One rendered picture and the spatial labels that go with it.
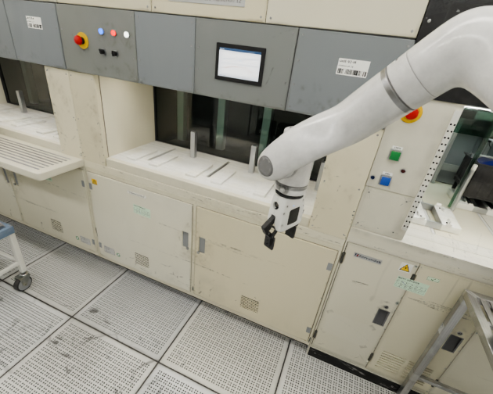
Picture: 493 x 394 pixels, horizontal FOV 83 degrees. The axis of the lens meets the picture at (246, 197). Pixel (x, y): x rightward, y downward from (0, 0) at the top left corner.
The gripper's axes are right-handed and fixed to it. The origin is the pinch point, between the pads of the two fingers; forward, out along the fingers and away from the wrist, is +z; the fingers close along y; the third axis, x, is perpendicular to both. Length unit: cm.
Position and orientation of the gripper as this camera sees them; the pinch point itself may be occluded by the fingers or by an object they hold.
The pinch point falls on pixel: (279, 238)
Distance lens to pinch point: 81.0
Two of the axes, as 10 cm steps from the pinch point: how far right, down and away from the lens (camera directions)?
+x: -6.8, -4.1, 6.1
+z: -1.1, 8.8, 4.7
